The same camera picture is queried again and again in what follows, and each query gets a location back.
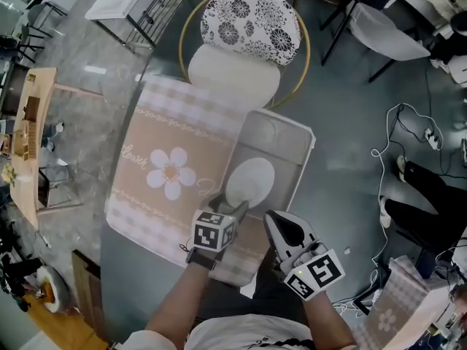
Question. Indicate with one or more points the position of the wooden block set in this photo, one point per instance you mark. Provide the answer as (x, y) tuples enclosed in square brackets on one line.
[(29, 126)]

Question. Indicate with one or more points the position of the light wooden side table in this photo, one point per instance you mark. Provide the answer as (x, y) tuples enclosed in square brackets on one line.
[(31, 181)]

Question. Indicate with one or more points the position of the grey rectangular tray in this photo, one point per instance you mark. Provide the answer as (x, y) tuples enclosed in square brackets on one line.
[(277, 140)]

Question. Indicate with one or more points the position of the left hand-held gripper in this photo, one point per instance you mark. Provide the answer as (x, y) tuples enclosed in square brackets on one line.
[(213, 232)]

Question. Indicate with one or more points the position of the white chair seat cushion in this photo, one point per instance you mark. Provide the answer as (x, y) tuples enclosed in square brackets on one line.
[(233, 75)]

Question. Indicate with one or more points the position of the person's right forearm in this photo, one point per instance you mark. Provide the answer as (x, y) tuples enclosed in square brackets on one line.
[(328, 323)]

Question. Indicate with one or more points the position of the black and white floral cushion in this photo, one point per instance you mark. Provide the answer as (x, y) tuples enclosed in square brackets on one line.
[(251, 24)]

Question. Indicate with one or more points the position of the pale flower bunch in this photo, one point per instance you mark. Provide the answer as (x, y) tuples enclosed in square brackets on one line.
[(8, 174)]

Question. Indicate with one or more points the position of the white power strip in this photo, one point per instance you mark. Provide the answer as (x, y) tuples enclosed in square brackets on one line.
[(432, 139)]

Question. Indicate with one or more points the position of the white round plate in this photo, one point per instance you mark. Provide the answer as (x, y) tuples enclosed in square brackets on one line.
[(251, 179)]

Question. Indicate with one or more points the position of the small beige checked placemat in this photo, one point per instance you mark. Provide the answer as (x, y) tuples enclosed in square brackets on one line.
[(394, 305)]

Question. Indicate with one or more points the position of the gold round chair frame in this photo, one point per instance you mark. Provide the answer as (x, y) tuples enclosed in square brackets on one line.
[(305, 68)]

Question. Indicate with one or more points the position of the black chair with white seat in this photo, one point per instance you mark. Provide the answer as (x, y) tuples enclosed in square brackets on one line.
[(386, 35)]

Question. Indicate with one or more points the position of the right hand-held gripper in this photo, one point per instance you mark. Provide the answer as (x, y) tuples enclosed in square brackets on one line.
[(314, 268)]

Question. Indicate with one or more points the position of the person's white shirt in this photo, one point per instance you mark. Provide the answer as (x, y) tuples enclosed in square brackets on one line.
[(233, 335)]

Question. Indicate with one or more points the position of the brown wooden cabinet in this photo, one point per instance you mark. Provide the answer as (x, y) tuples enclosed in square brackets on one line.
[(87, 294)]

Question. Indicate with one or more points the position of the person's dark trousers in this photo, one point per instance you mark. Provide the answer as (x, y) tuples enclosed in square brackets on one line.
[(270, 297)]

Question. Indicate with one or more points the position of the person's left forearm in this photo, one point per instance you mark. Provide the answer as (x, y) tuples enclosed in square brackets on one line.
[(178, 301)]

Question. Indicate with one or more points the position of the beige checked flower placemat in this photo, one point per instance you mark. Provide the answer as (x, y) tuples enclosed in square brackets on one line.
[(171, 140)]

